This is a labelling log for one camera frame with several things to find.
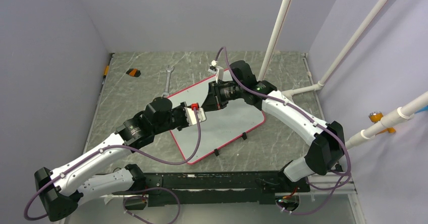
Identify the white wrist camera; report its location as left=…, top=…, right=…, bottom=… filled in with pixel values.
left=184, top=103, right=206, bottom=126
left=208, top=60, right=224, bottom=83

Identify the pink framed whiteboard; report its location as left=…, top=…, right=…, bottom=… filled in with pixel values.
left=168, top=76, right=265, bottom=164

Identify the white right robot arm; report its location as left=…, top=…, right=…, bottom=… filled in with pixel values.
left=202, top=60, right=344, bottom=191

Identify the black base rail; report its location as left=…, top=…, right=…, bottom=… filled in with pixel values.
left=123, top=171, right=310, bottom=207

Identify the orange clamp on wall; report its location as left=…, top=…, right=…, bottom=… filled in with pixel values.
left=368, top=111, right=396, bottom=135

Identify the orange black small object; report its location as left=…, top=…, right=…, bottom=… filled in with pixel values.
left=126, top=68, right=141, bottom=78

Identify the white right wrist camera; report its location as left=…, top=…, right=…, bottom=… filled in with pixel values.
left=208, top=60, right=224, bottom=83

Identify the white pvc pipe frame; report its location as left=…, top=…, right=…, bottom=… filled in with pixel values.
left=277, top=0, right=427, bottom=150

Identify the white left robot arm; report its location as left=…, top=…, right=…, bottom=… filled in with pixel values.
left=24, top=97, right=206, bottom=221

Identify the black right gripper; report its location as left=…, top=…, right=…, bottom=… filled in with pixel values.
left=202, top=80, right=244, bottom=113

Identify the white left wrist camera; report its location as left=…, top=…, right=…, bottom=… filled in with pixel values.
left=184, top=103, right=206, bottom=126

